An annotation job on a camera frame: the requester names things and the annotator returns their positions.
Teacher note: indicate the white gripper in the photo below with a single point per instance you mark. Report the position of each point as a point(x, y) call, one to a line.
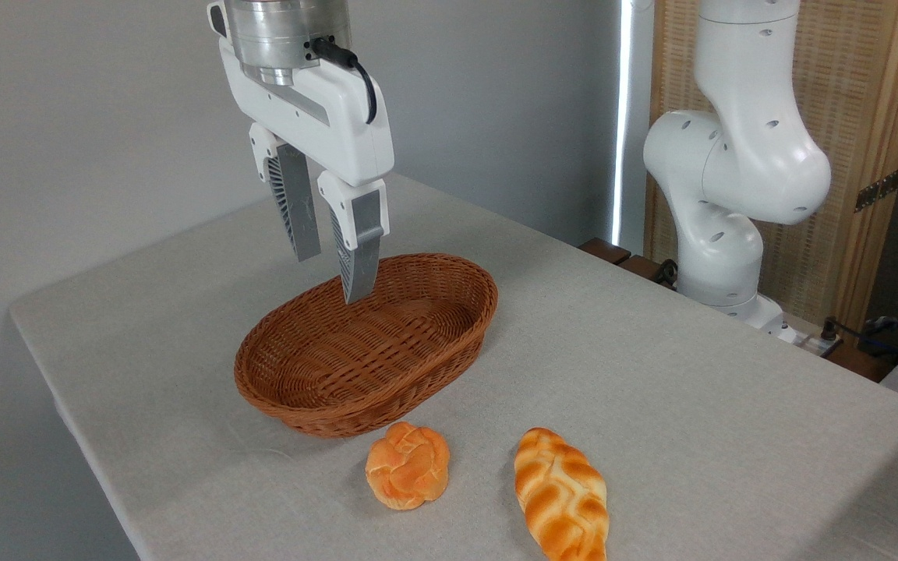
point(324, 117)

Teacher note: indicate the round knotted bread roll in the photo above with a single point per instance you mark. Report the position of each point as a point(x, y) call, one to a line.
point(408, 466)

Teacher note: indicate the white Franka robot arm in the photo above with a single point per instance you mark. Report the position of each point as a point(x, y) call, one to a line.
point(737, 156)

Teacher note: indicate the brown wicker oval basket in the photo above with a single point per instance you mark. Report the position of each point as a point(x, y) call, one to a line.
point(387, 366)

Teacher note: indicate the long braided bread loaf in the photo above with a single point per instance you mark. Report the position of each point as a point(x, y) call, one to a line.
point(562, 499)

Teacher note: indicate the dark brown wooden block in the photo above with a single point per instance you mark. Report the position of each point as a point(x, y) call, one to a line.
point(858, 362)
point(640, 267)
point(605, 250)

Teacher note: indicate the grey tablecloth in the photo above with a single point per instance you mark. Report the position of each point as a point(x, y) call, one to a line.
point(652, 405)

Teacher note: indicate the white power strip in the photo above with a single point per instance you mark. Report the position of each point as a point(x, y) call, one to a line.
point(811, 341)

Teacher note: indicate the dark metal hinge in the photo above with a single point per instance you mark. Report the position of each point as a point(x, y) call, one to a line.
point(878, 189)

